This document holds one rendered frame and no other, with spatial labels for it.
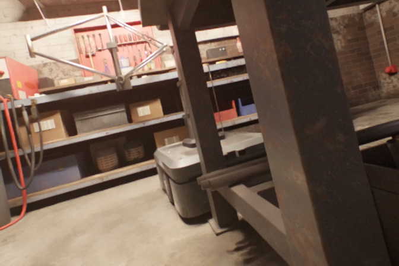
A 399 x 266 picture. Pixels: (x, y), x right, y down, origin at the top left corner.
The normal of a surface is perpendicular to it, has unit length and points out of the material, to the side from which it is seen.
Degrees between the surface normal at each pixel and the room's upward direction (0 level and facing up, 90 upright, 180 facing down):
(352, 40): 90
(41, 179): 90
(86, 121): 90
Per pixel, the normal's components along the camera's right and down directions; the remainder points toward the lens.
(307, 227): -0.95, 0.22
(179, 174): -0.25, 0.05
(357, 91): 0.20, -0.05
